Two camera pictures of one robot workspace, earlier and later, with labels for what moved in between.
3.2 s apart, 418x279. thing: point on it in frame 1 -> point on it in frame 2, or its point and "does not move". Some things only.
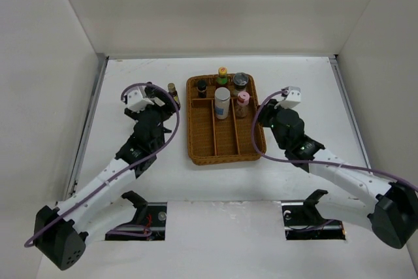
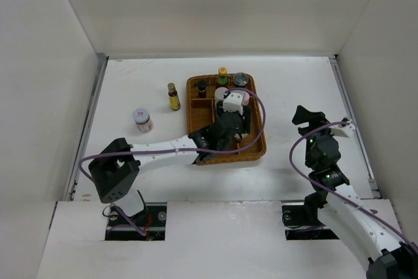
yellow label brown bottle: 172,90 does not move
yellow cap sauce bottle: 222,78 does not move
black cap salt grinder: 240,80 does not move
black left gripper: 168,108 -> 245,118
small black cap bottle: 202,88 does not move
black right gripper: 266,111 -> 313,118
